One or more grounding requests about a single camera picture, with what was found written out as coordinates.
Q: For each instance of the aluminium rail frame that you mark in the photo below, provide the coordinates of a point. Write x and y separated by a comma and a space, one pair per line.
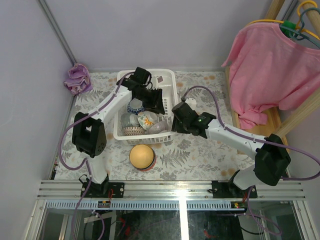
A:
165, 195

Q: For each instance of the crumpled purple cloth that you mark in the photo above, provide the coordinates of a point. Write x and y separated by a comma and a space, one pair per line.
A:
79, 80

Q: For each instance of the yellow clothes hanger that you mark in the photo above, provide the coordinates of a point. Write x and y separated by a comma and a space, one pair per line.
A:
313, 3

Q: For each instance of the tan patterned ceramic bowl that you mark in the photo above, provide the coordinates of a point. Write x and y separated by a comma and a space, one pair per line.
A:
133, 131

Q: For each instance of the green clothes hanger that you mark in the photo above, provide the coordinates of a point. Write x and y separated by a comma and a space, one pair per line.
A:
297, 31

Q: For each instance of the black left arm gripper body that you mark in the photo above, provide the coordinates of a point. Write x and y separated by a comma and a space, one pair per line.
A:
155, 100

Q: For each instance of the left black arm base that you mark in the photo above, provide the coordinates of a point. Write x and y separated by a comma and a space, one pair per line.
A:
106, 189

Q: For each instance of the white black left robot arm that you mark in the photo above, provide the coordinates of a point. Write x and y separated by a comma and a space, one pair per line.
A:
89, 134

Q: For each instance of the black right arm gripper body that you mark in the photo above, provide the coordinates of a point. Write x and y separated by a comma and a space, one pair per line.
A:
180, 127

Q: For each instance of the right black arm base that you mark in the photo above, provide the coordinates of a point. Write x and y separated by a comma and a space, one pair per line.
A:
229, 189

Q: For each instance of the pink t-shirt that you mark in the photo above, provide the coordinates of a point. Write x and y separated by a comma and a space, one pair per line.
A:
266, 70

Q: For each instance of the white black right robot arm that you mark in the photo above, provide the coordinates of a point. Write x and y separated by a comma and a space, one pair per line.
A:
270, 160

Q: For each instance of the floral table mat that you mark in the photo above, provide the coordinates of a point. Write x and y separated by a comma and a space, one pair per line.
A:
186, 157

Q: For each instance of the yellow flower ceramic bowl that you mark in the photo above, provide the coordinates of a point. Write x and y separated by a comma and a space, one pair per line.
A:
147, 119

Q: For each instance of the white plastic dish rack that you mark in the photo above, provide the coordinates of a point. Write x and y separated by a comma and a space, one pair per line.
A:
169, 99

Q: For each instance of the wooden clothes rack frame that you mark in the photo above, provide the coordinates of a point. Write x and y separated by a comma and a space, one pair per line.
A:
282, 122

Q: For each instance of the purple glass bowl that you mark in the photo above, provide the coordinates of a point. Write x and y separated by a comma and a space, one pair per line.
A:
159, 127

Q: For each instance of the red rimmed bottom bowl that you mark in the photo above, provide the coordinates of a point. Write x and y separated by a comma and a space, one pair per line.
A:
152, 164

